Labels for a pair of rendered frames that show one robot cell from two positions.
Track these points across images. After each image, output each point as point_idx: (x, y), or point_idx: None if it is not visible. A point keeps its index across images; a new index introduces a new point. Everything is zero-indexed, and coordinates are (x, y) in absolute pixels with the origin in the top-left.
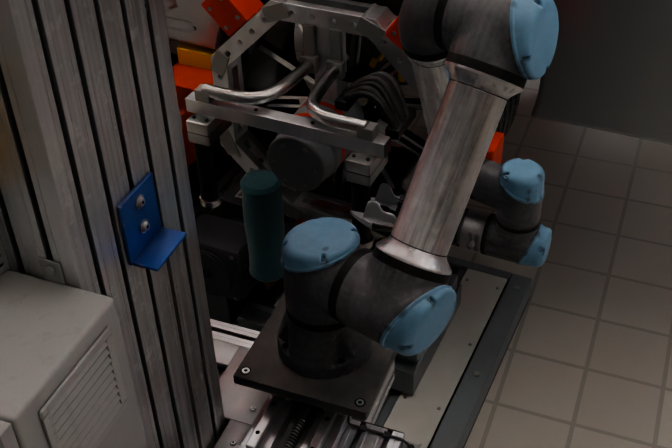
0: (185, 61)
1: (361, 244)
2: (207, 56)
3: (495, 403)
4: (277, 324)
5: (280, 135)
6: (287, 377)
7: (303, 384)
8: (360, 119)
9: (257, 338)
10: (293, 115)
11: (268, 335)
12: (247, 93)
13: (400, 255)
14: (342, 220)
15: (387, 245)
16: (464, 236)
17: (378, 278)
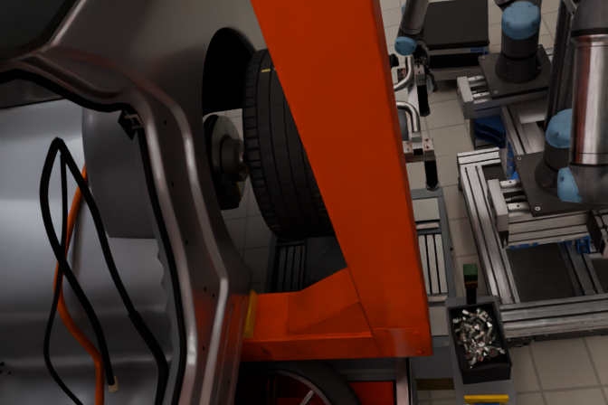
0: (252, 328)
1: (429, 107)
2: (252, 302)
3: None
4: (519, 87)
5: (402, 125)
6: (546, 69)
7: (545, 63)
8: (409, 58)
9: (534, 88)
10: (409, 96)
11: (528, 86)
12: (413, 108)
13: None
14: (506, 12)
15: None
16: (426, 49)
17: None
